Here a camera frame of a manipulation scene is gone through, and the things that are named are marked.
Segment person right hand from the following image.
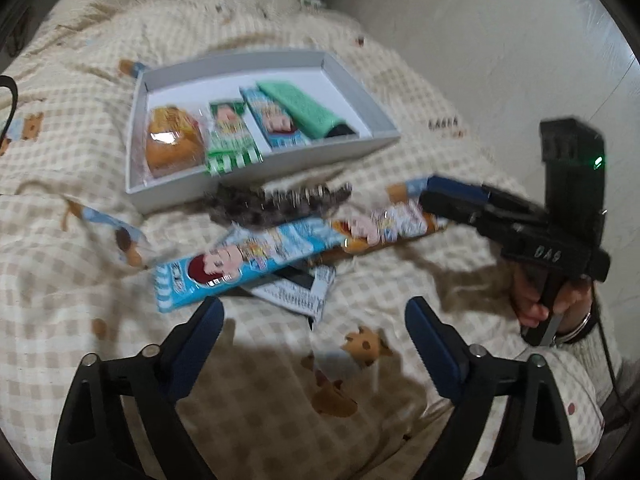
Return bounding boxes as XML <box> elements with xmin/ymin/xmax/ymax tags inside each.
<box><xmin>508</xmin><ymin>263</ymin><xmax>594</xmax><ymax>334</ymax></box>

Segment brown orange candy bar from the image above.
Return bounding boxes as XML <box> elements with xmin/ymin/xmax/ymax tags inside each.
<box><xmin>317</xmin><ymin>200</ymin><xmax>449</xmax><ymax>264</ymax></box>

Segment dark leopard hair claw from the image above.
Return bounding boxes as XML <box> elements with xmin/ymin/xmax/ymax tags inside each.
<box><xmin>203</xmin><ymin>183</ymin><xmax>352</xmax><ymax>230</ymax></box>

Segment checkered cartoon bed quilt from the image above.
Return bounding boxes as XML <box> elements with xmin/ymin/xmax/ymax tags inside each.
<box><xmin>0</xmin><ymin>0</ymin><xmax>609</xmax><ymax>480</ymax></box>

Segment silver white foil packet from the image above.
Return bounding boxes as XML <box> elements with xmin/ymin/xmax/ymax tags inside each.
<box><xmin>240</xmin><ymin>263</ymin><xmax>336</xmax><ymax>330</ymax></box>

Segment black cable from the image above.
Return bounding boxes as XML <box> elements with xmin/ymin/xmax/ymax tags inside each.
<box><xmin>0</xmin><ymin>74</ymin><xmax>21</xmax><ymax>143</ymax></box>

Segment light blue snack packet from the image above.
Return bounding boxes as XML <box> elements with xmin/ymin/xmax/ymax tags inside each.
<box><xmin>240</xmin><ymin>88</ymin><xmax>310</xmax><ymax>150</ymax></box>

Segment white knit sleeve forearm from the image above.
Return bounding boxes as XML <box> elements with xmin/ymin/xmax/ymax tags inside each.
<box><xmin>527</xmin><ymin>306</ymin><xmax>622</xmax><ymax>408</ymax></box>

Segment green white snack packet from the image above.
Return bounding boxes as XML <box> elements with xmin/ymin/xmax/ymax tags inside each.
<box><xmin>206</xmin><ymin>100</ymin><xmax>264</xmax><ymax>176</ymax></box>

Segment packaged orange bread bun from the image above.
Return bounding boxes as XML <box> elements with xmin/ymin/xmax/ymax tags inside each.
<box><xmin>143</xmin><ymin>105</ymin><xmax>206</xmax><ymax>178</ymax></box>

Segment white shallow cardboard box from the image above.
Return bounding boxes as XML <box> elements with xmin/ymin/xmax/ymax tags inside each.
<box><xmin>125</xmin><ymin>49</ymin><xmax>400</xmax><ymax>214</ymax></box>

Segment green cosmetic tube black cap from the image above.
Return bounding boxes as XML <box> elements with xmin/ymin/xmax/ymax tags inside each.
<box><xmin>257</xmin><ymin>80</ymin><xmax>357</xmax><ymax>140</ymax></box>

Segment long blue candy bar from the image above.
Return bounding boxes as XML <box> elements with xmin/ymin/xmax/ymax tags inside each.
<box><xmin>154</xmin><ymin>218</ymin><xmax>346</xmax><ymax>313</ymax></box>

